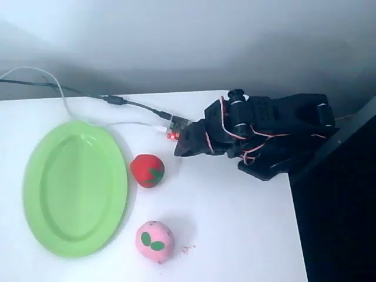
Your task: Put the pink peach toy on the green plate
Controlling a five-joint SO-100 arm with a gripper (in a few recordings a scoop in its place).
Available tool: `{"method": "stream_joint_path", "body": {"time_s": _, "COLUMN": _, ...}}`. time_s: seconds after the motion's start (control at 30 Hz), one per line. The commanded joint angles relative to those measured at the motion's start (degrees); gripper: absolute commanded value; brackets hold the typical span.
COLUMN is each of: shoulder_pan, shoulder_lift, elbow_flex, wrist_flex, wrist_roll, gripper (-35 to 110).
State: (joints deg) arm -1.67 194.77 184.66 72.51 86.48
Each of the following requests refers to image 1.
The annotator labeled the white usb cable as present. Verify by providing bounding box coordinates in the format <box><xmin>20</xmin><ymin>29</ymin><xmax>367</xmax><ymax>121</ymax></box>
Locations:
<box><xmin>0</xmin><ymin>66</ymin><xmax>169</xmax><ymax>133</ymax></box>

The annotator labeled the green oval plastic plate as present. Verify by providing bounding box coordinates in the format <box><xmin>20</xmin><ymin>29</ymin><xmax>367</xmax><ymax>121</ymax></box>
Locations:
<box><xmin>22</xmin><ymin>120</ymin><xmax>130</xmax><ymax>259</ymax></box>

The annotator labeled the black cabinet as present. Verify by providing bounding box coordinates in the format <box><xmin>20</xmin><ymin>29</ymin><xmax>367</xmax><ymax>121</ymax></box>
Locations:
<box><xmin>289</xmin><ymin>111</ymin><xmax>376</xmax><ymax>282</ymax></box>

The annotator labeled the green controller circuit board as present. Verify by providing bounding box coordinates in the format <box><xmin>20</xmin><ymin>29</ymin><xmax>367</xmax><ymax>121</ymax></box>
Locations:
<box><xmin>166</xmin><ymin>115</ymin><xmax>192</xmax><ymax>141</ymax></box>

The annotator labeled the grey metal bar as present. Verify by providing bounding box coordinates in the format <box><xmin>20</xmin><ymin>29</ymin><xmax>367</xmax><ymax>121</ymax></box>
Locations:
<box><xmin>289</xmin><ymin>96</ymin><xmax>376</xmax><ymax>184</ymax></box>

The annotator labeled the pink toy peach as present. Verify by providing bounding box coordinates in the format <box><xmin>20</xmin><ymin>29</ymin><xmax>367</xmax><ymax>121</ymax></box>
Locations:
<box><xmin>135</xmin><ymin>220</ymin><xmax>176</xmax><ymax>265</ymax></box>

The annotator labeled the red strawberry toy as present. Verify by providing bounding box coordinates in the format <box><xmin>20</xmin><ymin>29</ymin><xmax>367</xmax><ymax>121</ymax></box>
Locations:
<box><xmin>130</xmin><ymin>153</ymin><xmax>165</xmax><ymax>189</ymax></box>

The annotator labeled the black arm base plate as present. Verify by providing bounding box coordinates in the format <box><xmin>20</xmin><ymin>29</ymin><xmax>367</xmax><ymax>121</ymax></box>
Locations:
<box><xmin>237</xmin><ymin>155</ymin><xmax>297</xmax><ymax>182</ymax></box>

